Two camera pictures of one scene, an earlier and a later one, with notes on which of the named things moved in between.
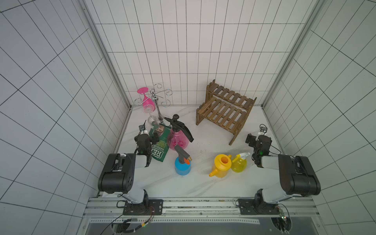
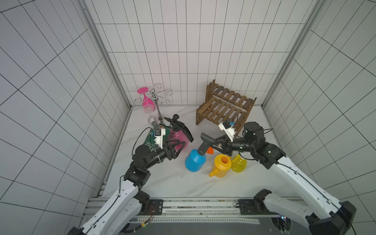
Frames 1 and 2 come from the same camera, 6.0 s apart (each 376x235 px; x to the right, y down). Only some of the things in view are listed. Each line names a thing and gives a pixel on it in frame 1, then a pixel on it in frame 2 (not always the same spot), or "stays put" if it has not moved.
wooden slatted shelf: x=224 y=108 stays put
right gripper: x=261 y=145 -> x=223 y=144
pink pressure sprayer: x=179 y=136 stays put
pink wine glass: x=149 y=105 stays put
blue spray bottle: x=181 y=164 -> x=197 y=157
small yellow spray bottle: x=239 y=164 stays put
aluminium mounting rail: x=110 y=210 stays put
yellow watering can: x=222 y=163 stays put
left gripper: x=154 y=138 -> x=173 y=154
